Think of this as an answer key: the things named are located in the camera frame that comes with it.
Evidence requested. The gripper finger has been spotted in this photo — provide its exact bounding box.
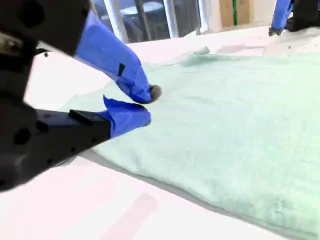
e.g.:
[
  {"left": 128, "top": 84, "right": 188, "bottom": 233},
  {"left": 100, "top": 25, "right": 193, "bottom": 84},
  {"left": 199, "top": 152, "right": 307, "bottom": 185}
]
[
  {"left": 286, "top": 0, "right": 320, "bottom": 33},
  {"left": 0, "top": 0, "right": 163, "bottom": 104},
  {"left": 268, "top": 0, "right": 295, "bottom": 37},
  {"left": 34, "top": 94, "right": 152, "bottom": 177}
]

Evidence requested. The pale green T-shirt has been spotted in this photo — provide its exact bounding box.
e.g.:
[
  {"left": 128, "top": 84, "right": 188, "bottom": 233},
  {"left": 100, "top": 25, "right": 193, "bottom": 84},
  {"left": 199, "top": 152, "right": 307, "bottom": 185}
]
[{"left": 63, "top": 45, "right": 320, "bottom": 240}]

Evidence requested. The light wooden board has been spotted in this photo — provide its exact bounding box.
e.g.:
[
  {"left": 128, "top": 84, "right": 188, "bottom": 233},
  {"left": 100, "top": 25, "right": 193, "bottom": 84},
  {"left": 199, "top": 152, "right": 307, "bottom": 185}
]
[{"left": 219, "top": 0, "right": 254, "bottom": 28}]

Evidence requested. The thin green strip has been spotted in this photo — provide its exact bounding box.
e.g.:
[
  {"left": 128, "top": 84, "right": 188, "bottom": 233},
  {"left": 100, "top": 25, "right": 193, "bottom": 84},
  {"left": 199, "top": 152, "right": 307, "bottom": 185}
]
[{"left": 232, "top": 0, "right": 238, "bottom": 26}]

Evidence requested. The white window frame post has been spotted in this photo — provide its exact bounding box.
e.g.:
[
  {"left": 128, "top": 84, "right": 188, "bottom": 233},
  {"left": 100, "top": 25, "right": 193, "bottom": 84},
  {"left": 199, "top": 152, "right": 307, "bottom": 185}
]
[
  {"left": 103, "top": 0, "right": 129, "bottom": 44},
  {"left": 163, "top": 0, "right": 181, "bottom": 39},
  {"left": 198, "top": 0, "right": 210, "bottom": 35}
]

